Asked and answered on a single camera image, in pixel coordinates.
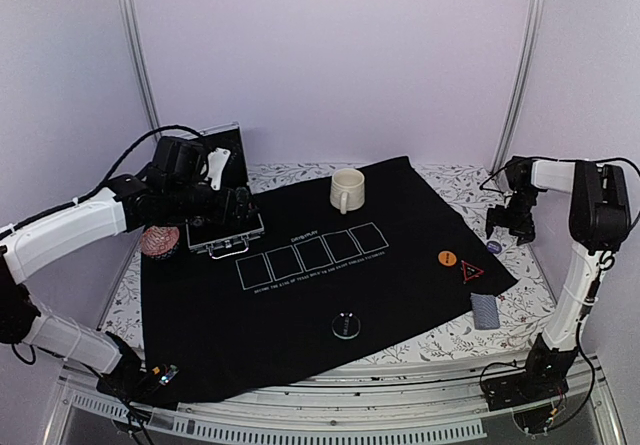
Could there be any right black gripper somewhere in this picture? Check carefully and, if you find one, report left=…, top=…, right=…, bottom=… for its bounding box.
left=486, top=189, right=537, bottom=245

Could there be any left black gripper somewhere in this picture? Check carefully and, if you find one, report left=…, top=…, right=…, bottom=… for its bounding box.
left=166, top=177, right=263, bottom=227

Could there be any aluminium poker chip case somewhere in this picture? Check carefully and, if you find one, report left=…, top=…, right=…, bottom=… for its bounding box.
left=185, top=122, right=264, bottom=260

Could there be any purple small blind button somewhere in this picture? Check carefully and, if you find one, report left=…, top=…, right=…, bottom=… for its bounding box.
left=486, top=241, right=502, bottom=254

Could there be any orange big blind button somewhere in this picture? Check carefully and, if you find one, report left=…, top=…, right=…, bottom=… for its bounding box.
left=437, top=250, right=458, bottom=267

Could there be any clear black dealer button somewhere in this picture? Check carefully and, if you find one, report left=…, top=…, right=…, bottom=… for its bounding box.
left=331, top=312, right=361, bottom=340

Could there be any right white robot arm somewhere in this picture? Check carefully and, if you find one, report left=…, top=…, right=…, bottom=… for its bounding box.
left=480, top=156, right=639, bottom=410

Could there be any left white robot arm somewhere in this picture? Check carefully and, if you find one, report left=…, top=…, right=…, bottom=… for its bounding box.
left=1, top=123, right=264, bottom=403

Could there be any red triangle black token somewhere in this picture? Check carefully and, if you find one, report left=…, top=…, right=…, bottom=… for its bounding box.
left=461, top=260, right=485, bottom=284

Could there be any blue patterned card deck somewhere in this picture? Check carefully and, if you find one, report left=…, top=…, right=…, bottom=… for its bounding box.
left=470, top=293, right=501, bottom=331

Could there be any cream ceramic mug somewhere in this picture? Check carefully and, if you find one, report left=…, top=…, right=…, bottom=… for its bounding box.
left=330, top=168, right=365, bottom=215

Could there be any black poker table mat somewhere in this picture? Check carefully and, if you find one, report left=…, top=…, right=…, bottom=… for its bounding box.
left=141, top=157, right=515, bottom=406

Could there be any small green circuit board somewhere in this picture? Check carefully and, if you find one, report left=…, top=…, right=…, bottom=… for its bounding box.
left=151, top=364, right=179, bottom=386

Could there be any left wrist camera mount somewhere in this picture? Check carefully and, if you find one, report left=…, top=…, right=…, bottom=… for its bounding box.
left=206, top=147, right=232, bottom=191

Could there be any right aluminium frame post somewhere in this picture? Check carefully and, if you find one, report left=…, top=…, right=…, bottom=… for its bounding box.
left=491, top=0, right=545, bottom=172

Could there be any aluminium frame post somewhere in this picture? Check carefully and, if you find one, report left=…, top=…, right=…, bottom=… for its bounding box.
left=118, top=0, right=160, bottom=130
left=491, top=0, right=545, bottom=172

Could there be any front aluminium rail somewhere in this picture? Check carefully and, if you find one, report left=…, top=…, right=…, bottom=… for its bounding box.
left=43, top=353, right=626, bottom=444

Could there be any left aluminium frame post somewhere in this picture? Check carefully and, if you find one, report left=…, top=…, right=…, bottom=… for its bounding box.
left=118, top=0, right=160, bottom=130

